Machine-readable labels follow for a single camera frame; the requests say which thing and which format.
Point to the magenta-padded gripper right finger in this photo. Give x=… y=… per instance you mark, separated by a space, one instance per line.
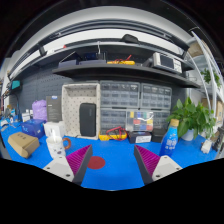
x=163 y=166

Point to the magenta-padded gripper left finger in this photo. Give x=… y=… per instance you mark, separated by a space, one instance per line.
x=60 y=166

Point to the blue drink bottle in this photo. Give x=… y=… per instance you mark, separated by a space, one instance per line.
x=169 y=140

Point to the plain black case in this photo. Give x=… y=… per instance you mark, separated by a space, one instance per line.
x=157 y=136

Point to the flat round red coaster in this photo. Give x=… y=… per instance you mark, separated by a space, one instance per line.
x=96 y=162

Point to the black box with white label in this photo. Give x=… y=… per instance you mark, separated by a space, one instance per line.
x=140 y=137

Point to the small white box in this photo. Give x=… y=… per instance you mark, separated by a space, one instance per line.
x=55 y=128

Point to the brown cardboard box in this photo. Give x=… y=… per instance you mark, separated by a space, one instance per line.
x=23 y=144

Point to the blue carton box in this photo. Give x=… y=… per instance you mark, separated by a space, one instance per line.
x=32 y=128

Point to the grey small-parts drawer cabinet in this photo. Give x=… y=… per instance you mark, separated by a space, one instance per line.
x=112 y=120
x=156 y=96
x=161 y=119
x=120 y=94

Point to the white power adapter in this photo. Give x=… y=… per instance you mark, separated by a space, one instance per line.
x=206 y=146

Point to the clear organizer with coloured parts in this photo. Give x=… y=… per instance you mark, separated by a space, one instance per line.
x=140 y=120

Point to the black rectangular speaker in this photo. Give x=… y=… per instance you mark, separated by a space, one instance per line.
x=87 y=120

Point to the green potted plant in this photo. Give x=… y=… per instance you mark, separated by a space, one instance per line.
x=191 y=116

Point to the white dotted storage bin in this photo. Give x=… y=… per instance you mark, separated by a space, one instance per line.
x=70 y=110

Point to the dark grey upright box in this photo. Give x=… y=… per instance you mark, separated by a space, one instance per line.
x=54 y=108

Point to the yellow multimeter with red leads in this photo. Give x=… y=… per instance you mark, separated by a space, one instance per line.
x=111 y=136

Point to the purple plastic bag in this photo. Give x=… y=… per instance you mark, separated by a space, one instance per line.
x=40 y=110

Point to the teal plastic bin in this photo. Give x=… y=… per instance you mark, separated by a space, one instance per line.
x=15 y=85

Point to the white metal rack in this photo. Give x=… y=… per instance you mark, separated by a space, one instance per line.
x=208 y=76

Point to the dark wall shelf unit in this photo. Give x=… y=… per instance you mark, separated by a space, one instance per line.
x=110 y=71

